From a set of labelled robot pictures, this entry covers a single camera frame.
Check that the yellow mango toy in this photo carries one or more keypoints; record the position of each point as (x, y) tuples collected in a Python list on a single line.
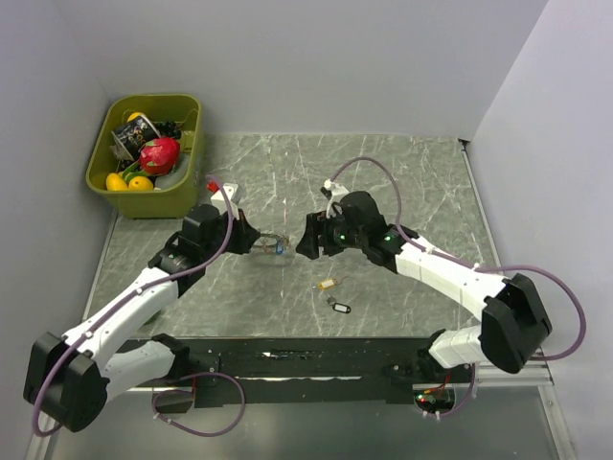
[(140, 184)]

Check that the yellow tag key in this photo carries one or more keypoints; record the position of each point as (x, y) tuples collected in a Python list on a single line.
[(330, 283)]

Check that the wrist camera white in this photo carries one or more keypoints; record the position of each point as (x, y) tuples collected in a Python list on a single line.
[(232, 190), (335, 189)]

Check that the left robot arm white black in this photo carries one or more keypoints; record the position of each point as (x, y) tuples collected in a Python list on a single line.
[(71, 377)]

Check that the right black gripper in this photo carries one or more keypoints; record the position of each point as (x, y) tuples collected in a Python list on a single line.
[(315, 225)]

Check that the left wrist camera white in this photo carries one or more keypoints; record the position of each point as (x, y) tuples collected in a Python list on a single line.
[(232, 190)]

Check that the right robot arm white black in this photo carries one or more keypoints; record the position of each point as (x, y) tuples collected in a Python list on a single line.
[(513, 322)]

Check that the yellow lemon toy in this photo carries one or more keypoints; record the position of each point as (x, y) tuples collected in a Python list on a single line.
[(115, 183)]

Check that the olive green plastic bin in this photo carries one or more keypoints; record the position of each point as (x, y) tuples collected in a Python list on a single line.
[(178, 116)]

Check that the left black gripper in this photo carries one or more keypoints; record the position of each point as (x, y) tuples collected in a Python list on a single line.
[(246, 234)]

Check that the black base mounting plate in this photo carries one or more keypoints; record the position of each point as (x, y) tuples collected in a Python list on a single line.
[(307, 370)]

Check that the black tag key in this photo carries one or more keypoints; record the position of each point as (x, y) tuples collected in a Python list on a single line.
[(338, 306)]

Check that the black printed paper cup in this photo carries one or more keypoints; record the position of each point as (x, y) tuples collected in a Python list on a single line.
[(130, 138)]

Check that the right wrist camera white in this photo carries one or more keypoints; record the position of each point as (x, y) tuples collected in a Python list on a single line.
[(335, 189)]

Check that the red dragon fruit toy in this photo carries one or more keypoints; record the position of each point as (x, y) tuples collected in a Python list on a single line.
[(158, 156)]

